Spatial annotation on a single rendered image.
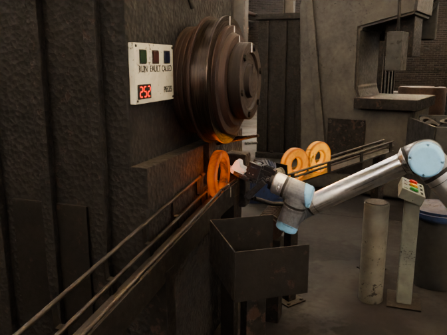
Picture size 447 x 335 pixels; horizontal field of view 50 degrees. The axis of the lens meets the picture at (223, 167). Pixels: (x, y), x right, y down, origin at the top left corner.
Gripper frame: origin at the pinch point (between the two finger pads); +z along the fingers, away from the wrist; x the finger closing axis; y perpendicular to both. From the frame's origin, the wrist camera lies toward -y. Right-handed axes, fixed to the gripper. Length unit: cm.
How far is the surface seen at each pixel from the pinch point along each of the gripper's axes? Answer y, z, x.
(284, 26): 60, 89, -397
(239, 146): 2.4, 5.8, -30.2
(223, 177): -2.0, -1.0, 7.0
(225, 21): 56, 13, 18
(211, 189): -3.3, -1.8, 20.9
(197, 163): 4.0, 6.4, 21.0
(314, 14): 78, 35, -263
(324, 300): -60, -59, -42
